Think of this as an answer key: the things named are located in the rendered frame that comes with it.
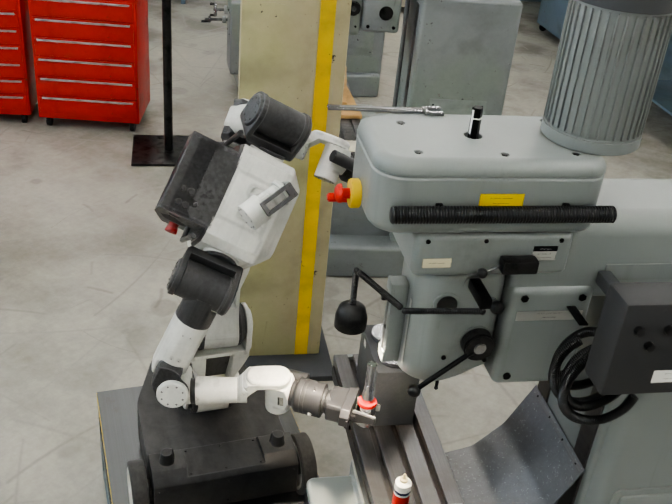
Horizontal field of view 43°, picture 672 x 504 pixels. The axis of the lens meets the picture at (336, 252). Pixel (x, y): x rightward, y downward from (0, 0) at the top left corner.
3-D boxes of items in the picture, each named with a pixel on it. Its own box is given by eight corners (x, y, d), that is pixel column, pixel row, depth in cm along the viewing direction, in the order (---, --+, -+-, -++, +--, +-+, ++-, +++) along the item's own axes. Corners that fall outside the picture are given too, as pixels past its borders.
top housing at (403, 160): (370, 238, 163) (379, 161, 155) (346, 178, 185) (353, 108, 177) (597, 236, 172) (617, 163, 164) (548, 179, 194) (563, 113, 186)
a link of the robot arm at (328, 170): (339, 189, 243) (307, 174, 237) (353, 154, 243) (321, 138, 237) (360, 192, 233) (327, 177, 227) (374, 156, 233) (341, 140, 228)
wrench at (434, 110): (328, 112, 174) (328, 108, 174) (326, 105, 178) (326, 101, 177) (443, 116, 178) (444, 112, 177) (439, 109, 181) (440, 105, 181)
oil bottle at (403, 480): (393, 513, 207) (398, 480, 202) (389, 500, 211) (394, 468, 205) (409, 512, 208) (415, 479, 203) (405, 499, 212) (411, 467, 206)
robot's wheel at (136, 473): (127, 493, 277) (125, 447, 267) (143, 490, 278) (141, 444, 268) (135, 541, 261) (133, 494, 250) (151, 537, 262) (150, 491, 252)
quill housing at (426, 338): (404, 396, 189) (424, 273, 173) (384, 340, 206) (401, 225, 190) (486, 392, 192) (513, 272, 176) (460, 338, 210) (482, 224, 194)
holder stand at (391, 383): (369, 426, 234) (377, 369, 224) (355, 376, 252) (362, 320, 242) (412, 424, 236) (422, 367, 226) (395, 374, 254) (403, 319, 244)
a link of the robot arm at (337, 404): (349, 410, 204) (301, 398, 206) (345, 440, 209) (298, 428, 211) (361, 378, 215) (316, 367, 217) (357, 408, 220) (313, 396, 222)
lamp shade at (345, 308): (327, 321, 189) (330, 298, 186) (354, 313, 193) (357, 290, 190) (345, 338, 184) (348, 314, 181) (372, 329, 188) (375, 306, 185)
